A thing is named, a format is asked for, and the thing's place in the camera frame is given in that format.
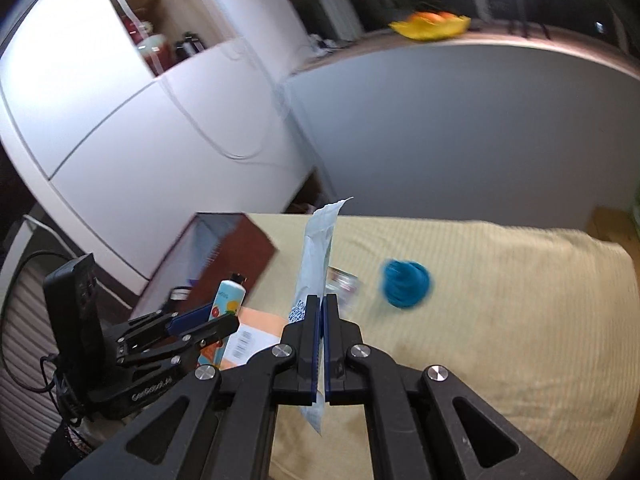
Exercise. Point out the reddish brown storage box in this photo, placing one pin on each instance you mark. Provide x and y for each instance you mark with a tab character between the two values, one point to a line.
240	255

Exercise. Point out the white ribbed panel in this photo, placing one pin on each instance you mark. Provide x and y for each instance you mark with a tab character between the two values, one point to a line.
20	320

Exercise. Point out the orange tissue pack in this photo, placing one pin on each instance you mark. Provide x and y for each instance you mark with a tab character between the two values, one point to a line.
260	325

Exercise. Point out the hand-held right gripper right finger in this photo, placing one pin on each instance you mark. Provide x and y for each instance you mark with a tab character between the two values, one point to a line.
330	340

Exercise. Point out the white cabinet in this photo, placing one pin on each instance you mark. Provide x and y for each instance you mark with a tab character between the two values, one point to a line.
125	135

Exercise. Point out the clear plastic packet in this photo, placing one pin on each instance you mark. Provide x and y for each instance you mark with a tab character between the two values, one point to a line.
345	285

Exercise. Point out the white charger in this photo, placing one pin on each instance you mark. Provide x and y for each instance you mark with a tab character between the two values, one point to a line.
319	44

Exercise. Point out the light teal patterned tube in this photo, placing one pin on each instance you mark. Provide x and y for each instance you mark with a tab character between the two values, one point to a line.
229	300

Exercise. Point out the dark bottle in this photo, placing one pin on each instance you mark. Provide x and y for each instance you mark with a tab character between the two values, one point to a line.
194	42
181	50

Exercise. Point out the white plastic packet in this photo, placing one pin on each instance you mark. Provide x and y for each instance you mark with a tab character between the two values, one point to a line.
317	250

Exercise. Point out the teal collapsible funnel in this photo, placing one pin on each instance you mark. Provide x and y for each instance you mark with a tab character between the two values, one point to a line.
406	284

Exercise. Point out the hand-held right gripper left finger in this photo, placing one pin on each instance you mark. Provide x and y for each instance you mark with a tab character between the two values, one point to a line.
312	340

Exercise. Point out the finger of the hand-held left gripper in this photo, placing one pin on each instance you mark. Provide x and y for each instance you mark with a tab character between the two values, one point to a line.
210	330
192	319

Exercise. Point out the yellow bowl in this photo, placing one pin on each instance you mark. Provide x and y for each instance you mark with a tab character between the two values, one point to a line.
430	30

